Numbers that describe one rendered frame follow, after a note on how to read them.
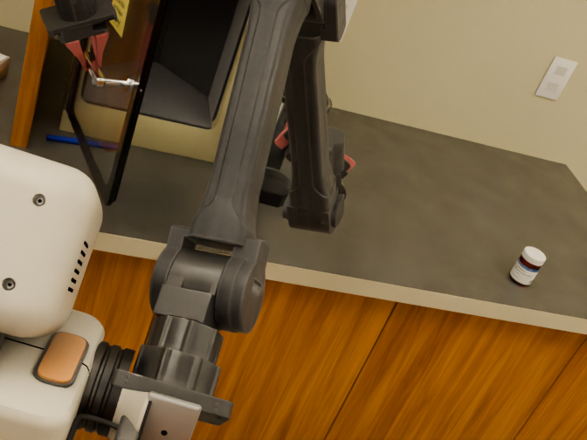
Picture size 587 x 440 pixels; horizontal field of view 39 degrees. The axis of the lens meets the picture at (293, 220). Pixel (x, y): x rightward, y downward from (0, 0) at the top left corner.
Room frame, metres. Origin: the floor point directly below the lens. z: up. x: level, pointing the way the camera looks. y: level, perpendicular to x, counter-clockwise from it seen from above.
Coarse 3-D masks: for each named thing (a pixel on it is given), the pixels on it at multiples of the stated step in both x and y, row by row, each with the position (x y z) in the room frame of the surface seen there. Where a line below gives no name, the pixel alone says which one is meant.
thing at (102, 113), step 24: (144, 0) 1.14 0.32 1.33; (144, 24) 1.12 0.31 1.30; (120, 48) 1.18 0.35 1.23; (144, 48) 1.10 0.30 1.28; (120, 72) 1.16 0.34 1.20; (144, 72) 1.09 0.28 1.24; (96, 96) 1.22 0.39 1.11; (120, 96) 1.14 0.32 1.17; (72, 120) 1.30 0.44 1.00; (96, 120) 1.20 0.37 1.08; (120, 120) 1.12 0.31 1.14; (96, 144) 1.18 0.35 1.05; (120, 144) 1.10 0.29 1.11; (96, 168) 1.16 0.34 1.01; (120, 168) 1.09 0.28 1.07
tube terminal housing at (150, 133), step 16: (240, 48) 1.48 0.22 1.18; (224, 96) 1.48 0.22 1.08; (64, 112) 1.35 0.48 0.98; (224, 112) 1.45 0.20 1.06; (64, 128) 1.35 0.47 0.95; (144, 128) 1.40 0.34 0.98; (160, 128) 1.41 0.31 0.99; (176, 128) 1.42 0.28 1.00; (192, 128) 1.43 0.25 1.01; (144, 144) 1.41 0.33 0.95; (160, 144) 1.42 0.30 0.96; (176, 144) 1.43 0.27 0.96; (192, 144) 1.44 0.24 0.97; (208, 144) 1.45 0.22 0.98; (208, 160) 1.45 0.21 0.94
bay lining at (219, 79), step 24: (192, 0) 1.62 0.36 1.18; (216, 0) 1.59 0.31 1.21; (240, 0) 1.55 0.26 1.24; (168, 24) 1.63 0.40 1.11; (192, 24) 1.61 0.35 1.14; (216, 24) 1.59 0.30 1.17; (240, 24) 1.49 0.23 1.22; (168, 48) 1.63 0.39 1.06; (192, 48) 1.60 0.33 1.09; (216, 48) 1.58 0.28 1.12; (192, 72) 1.60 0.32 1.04; (216, 72) 1.57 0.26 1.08; (216, 96) 1.50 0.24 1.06
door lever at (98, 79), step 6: (84, 54) 1.16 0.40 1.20; (90, 54) 1.16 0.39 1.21; (90, 60) 1.14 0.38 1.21; (96, 60) 1.15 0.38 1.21; (90, 66) 1.12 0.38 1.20; (96, 66) 1.13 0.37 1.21; (90, 72) 1.12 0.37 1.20; (96, 72) 1.11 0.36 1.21; (102, 72) 1.12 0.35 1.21; (96, 78) 1.10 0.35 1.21; (102, 78) 1.10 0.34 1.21; (108, 78) 1.11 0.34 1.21; (126, 78) 1.13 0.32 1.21; (96, 84) 1.09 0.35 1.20; (102, 84) 1.10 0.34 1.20; (108, 84) 1.10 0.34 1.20; (114, 84) 1.11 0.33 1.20; (120, 84) 1.11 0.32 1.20; (126, 84) 1.12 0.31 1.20; (126, 90) 1.12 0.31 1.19
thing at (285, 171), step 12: (276, 132) 1.39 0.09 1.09; (288, 144) 1.38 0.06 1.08; (276, 156) 1.38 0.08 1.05; (276, 168) 1.38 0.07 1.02; (288, 168) 1.39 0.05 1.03; (264, 180) 1.38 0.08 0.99; (276, 180) 1.38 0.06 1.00; (288, 180) 1.39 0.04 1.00; (276, 192) 1.39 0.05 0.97; (288, 192) 1.40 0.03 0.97
